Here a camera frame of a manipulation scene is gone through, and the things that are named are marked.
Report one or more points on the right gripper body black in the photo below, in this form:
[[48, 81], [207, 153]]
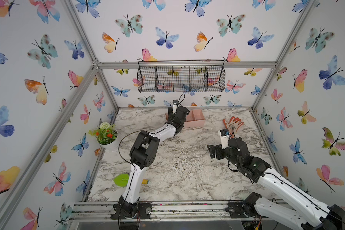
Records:
[[222, 154]]

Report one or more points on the white flower pot with plant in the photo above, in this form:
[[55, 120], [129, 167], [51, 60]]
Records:
[[106, 135]]

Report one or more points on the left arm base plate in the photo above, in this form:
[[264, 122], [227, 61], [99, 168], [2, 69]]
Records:
[[125, 210]]

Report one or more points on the aluminium front rail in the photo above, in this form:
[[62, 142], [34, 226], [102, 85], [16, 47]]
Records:
[[163, 211]]

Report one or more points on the pink divided storage box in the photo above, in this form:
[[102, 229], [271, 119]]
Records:
[[194, 119]]

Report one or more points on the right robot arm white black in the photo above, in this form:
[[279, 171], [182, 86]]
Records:
[[305, 212]]

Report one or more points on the black wire wall basket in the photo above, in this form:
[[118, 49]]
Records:
[[183, 76]]

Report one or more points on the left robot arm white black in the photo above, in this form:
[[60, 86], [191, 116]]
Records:
[[144, 151]]

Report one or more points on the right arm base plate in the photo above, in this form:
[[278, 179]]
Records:
[[242, 210]]

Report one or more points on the red and white work glove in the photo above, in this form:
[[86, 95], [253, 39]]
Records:
[[233, 124]]

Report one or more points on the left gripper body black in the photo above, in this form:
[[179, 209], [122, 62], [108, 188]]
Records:
[[171, 117]]

